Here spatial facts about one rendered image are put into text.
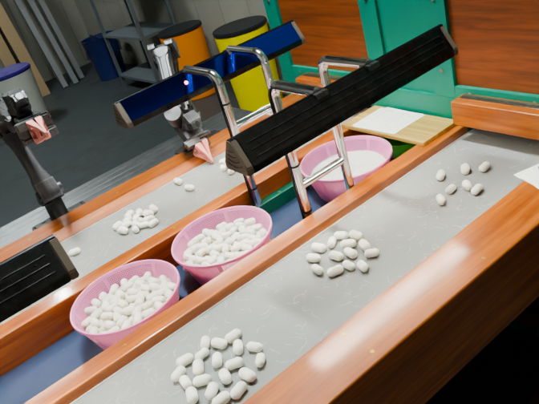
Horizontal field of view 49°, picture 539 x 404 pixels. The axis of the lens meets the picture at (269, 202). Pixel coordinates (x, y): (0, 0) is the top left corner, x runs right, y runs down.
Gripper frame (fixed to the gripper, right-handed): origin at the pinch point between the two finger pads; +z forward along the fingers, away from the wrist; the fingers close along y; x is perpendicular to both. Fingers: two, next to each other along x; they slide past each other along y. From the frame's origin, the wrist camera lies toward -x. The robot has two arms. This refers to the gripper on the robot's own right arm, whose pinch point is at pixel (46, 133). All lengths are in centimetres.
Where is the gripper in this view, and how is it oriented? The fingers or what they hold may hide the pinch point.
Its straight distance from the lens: 173.3
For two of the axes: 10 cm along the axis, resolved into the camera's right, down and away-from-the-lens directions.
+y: 7.6, -4.8, 4.4
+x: 2.5, 8.4, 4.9
